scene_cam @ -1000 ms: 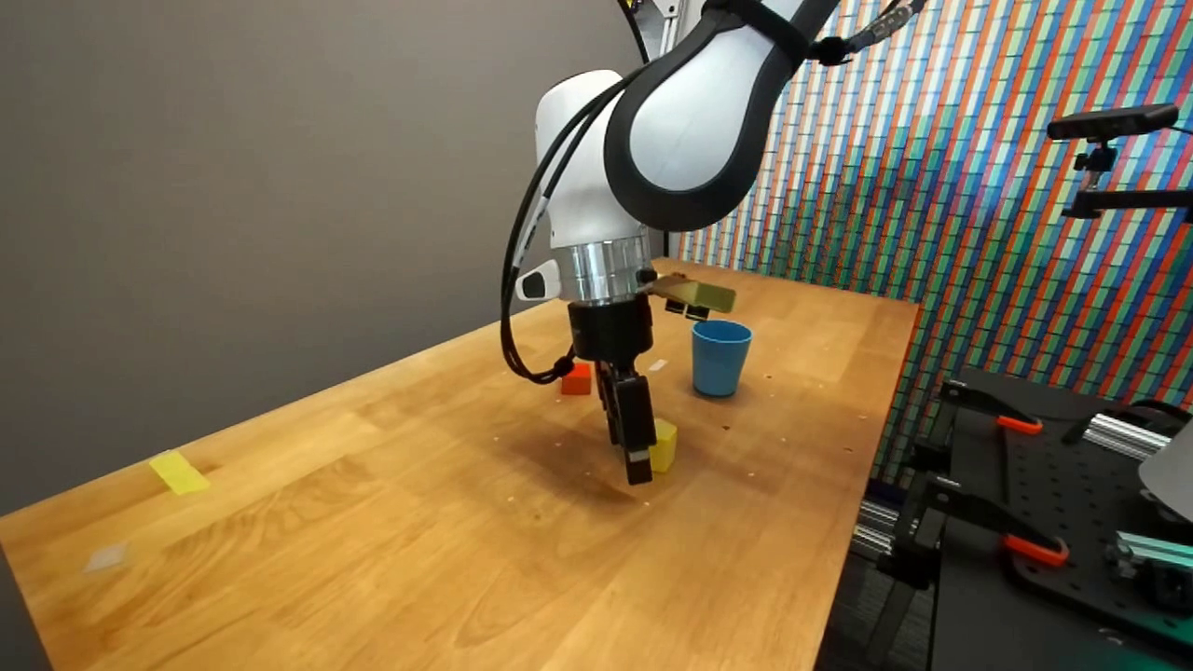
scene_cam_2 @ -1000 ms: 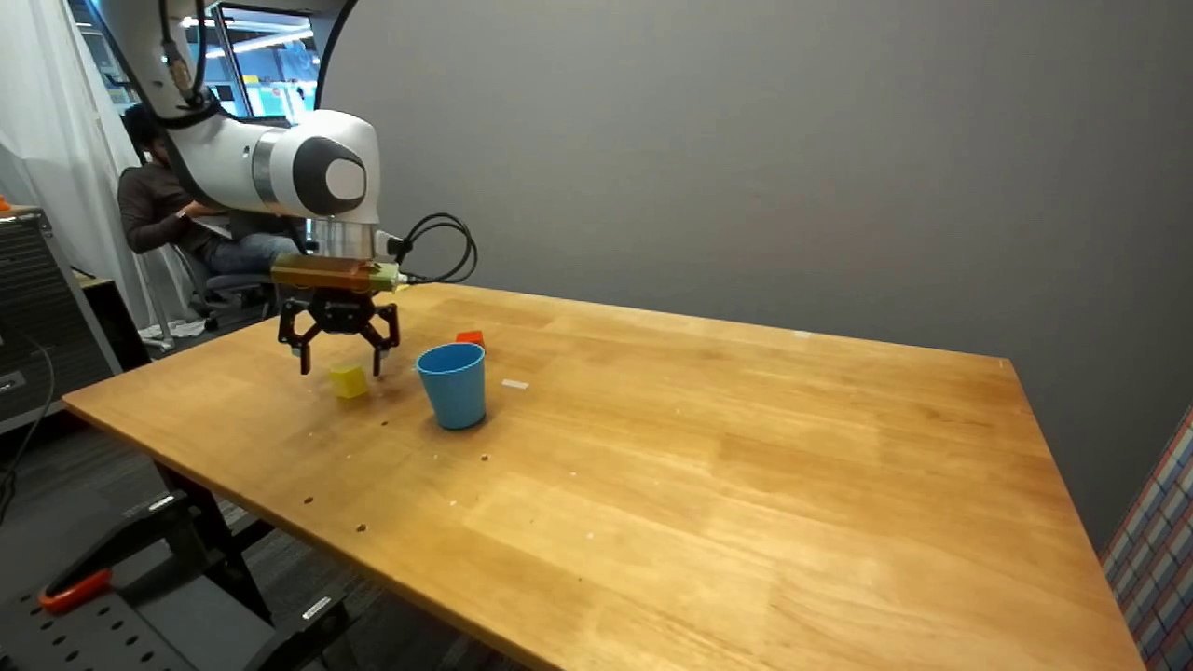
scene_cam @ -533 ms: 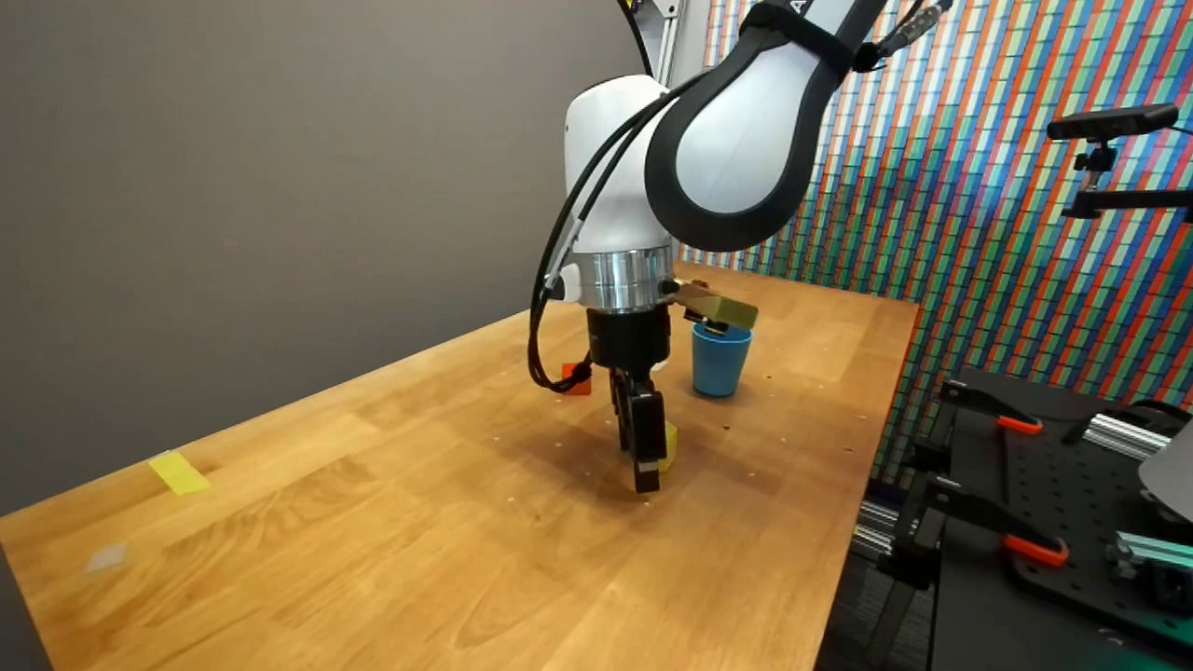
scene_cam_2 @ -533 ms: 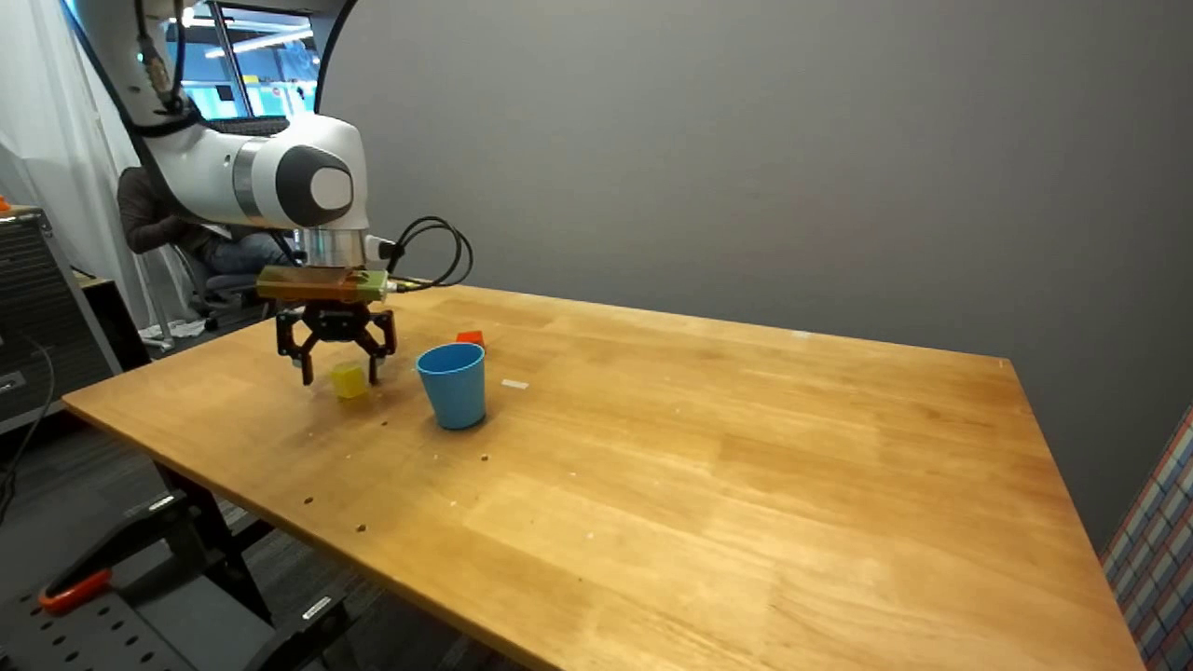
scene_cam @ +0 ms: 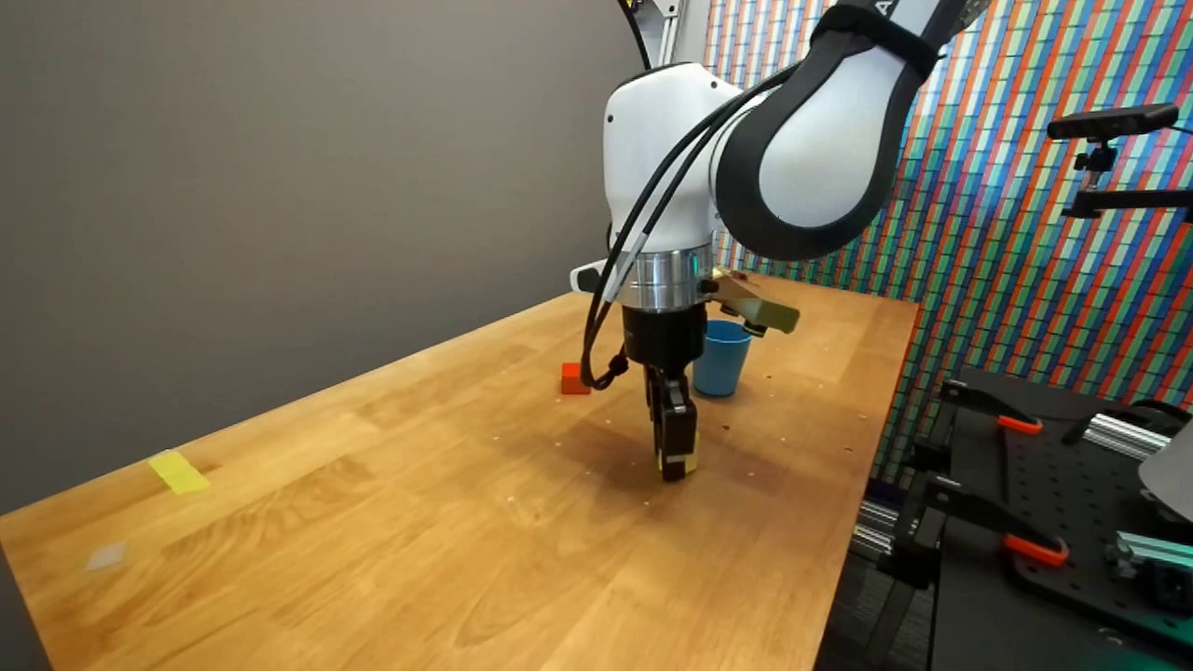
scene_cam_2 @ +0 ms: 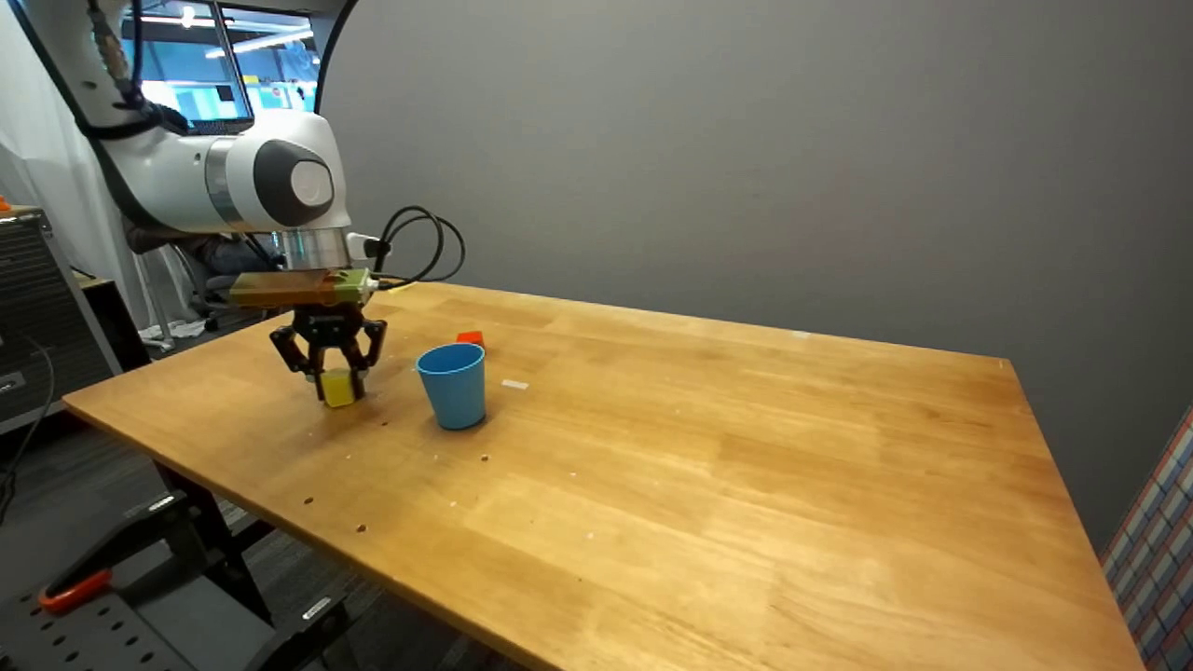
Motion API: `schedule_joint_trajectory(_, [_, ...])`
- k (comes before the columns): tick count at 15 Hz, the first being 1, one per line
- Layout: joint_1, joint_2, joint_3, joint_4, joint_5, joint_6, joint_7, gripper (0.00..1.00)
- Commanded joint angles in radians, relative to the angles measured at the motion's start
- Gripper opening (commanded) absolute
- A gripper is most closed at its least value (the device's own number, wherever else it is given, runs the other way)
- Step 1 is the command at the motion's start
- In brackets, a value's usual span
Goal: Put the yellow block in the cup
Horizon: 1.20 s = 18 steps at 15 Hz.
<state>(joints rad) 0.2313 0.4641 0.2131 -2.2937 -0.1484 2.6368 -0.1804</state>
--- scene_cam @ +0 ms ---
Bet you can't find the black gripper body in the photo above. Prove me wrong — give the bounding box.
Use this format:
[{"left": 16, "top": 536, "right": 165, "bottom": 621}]
[{"left": 618, "top": 298, "right": 711, "bottom": 377}]

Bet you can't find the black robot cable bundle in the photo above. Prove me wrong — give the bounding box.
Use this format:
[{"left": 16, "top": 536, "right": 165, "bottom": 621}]
[{"left": 577, "top": 66, "right": 798, "bottom": 395}]

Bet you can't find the small orange handled clamp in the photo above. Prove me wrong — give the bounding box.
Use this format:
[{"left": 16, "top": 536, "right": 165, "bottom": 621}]
[{"left": 933, "top": 377, "right": 1049, "bottom": 449}]

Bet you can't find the black curved pole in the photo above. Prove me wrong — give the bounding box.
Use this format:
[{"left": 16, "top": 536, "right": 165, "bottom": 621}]
[{"left": 615, "top": 0, "right": 659, "bottom": 76}]

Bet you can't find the large orange handled clamp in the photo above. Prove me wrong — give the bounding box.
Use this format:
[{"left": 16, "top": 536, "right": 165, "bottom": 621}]
[{"left": 914, "top": 469, "right": 1074, "bottom": 575}]

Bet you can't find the silver table frame extrusion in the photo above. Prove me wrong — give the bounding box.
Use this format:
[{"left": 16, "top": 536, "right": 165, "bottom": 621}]
[{"left": 852, "top": 493, "right": 914, "bottom": 566}]

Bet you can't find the blue cup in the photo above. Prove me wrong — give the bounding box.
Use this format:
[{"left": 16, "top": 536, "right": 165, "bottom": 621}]
[{"left": 689, "top": 317, "right": 756, "bottom": 402}]

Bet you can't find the teal tinted aluminium extrusion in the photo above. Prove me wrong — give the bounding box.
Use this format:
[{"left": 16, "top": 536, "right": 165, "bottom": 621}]
[{"left": 1108, "top": 531, "right": 1193, "bottom": 583}]

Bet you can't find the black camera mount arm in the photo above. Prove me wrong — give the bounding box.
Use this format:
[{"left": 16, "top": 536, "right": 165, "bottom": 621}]
[{"left": 1059, "top": 137, "right": 1193, "bottom": 228}]

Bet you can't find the black perforated mounting board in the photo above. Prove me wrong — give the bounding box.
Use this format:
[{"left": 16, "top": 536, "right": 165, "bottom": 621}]
[{"left": 933, "top": 369, "right": 1193, "bottom": 655}]

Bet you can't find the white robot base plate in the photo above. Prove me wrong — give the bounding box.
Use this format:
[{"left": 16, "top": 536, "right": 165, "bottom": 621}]
[{"left": 1135, "top": 416, "right": 1193, "bottom": 527}]

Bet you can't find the silver aluminium extrusion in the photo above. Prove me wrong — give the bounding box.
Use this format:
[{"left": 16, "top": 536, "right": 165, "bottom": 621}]
[{"left": 1078, "top": 409, "right": 1177, "bottom": 465}]

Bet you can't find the yellow tape strip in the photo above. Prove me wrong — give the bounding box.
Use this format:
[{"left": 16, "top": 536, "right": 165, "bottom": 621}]
[{"left": 145, "top": 450, "right": 212, "bottom": 505}]

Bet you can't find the black camera bar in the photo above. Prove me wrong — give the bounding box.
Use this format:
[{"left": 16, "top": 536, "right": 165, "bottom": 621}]
[{"left": 1043, "top": 100, "right": 1184, "bottom": 142}]

